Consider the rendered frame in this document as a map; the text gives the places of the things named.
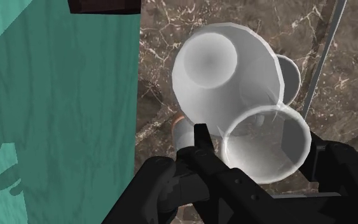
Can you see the teal wooden table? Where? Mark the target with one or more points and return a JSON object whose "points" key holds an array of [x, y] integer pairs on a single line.
{"points": [[67, 118]]}

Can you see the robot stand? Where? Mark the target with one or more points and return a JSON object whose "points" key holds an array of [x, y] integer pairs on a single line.
{"points": [[104, 6]]}

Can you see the small white cup orange rim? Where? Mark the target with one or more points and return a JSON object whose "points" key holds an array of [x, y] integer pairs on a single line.
{"points": [[182, 135]]}

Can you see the thin grey metal pole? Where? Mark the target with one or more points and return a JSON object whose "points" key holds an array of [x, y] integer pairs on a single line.
{"points": [[324, 56]]}

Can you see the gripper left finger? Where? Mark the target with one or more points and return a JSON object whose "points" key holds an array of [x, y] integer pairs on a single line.
{"points": [[197, 167]]}

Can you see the large white vase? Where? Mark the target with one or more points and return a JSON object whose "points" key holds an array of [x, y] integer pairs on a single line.
{"points": [[216, 77]]}

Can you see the grey round plate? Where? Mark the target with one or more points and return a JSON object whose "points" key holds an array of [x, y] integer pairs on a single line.
{"points": [[290, 79]]}

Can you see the clear drinking glass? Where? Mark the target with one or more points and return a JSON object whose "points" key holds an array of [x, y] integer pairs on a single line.
{"points": [[268, 155]]}

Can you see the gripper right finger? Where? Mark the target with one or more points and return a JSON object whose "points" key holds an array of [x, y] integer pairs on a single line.
{"points": [[346, 167]]}

